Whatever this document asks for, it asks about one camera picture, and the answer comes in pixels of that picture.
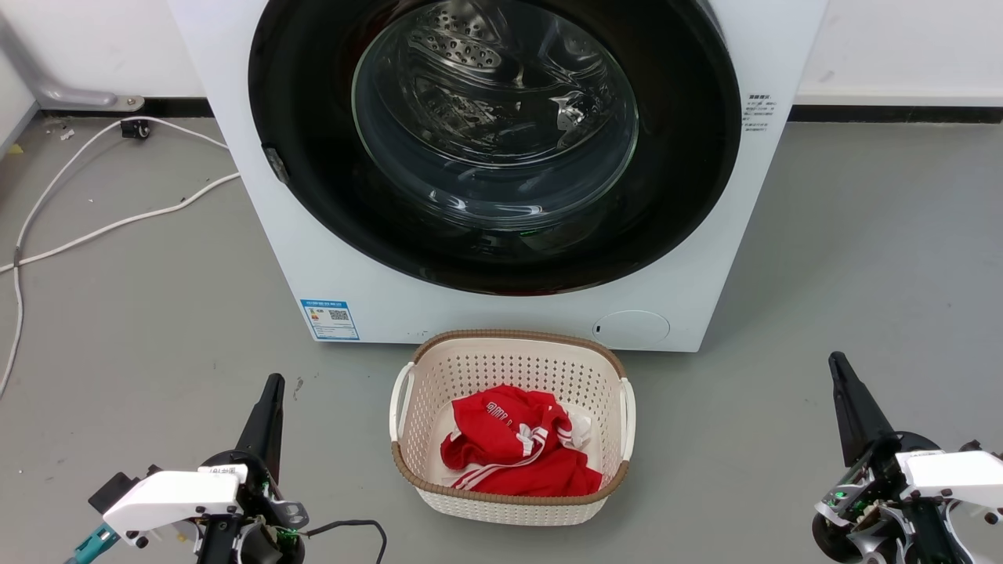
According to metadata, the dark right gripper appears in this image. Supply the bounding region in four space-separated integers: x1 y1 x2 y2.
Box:
812 352 941 564

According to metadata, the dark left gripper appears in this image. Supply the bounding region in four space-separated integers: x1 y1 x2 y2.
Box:
200 374 309 564

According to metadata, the white front-load washing machine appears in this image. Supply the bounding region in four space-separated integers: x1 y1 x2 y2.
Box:
166 0 830 353

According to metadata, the round black glass washer door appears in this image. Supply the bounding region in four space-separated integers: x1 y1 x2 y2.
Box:
248 0 743 297

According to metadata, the blue energy label sticker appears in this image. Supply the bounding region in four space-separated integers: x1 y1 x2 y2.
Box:
300 298 360 342

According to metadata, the round white filter cover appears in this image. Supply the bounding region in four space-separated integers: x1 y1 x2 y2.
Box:
592 310 671 351

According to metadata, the red garment with white stripes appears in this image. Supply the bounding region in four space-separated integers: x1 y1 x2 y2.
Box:
440 384 604 498

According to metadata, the cream perforated plastic laundry basket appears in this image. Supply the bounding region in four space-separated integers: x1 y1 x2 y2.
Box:
389 329 637 527

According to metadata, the small black text sticker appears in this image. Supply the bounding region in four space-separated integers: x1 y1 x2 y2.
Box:
742 94 777 132

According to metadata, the perforated steel washer drum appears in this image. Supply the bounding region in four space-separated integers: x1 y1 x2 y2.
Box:
357 0 637 197

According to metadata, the thin black cable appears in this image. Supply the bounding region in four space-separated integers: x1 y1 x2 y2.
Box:
304 519 389 564

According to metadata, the teal cable connector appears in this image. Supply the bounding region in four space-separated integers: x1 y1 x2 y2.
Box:
67 523 120 564

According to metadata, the long white looping cable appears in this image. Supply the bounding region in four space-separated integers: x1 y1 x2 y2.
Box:
0 116 230 396

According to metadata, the grey drain hose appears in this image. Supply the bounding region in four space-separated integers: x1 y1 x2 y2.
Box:
0 14 147 111

